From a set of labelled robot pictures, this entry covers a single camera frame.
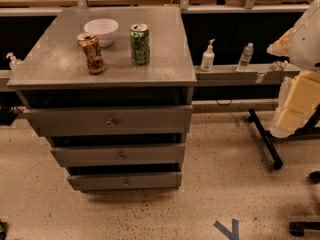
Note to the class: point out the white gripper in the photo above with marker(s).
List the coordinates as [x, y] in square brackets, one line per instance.
[306, 43]

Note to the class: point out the grey drawer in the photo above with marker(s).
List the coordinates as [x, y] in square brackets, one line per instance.
[118, 155]
[126, 181]
[110, 120]

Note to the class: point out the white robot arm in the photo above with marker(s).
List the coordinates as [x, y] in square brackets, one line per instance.
[309, 19]

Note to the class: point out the grey bottom drawer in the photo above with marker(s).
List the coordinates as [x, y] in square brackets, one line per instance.
[126, 181]

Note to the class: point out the grey drawer cabinet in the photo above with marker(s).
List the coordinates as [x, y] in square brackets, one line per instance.
[111, 90]

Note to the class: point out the grey top drawer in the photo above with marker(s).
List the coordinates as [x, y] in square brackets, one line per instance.
[110, 120]

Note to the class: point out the crumpled plastic wrapper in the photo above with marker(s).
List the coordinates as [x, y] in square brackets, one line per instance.
[279, 65]

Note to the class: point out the clear plastic water bottle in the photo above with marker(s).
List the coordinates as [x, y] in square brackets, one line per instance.
[245, 57]

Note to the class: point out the black metal stand leg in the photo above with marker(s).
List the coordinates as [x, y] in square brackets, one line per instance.
[309, 131]

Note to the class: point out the white pump lotion bottle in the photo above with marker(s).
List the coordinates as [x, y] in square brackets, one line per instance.
[208, 57]

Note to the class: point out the green soda can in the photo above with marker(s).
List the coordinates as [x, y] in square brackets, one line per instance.
[139, 40]

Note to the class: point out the black chair base wheel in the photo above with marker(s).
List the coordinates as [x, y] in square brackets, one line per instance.
[298, 227]

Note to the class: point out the white bowl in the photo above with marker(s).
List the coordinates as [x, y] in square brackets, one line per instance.
[106, 30]

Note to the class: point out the crushed gold soda can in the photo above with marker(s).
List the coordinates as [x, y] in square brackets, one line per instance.
[89, 43]

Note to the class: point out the clear pump sanitizer bottle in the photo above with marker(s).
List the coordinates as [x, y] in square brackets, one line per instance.
[14, 61]

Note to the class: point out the grey metal rail shelf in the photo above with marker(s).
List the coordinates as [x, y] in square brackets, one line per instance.
[255, 74]

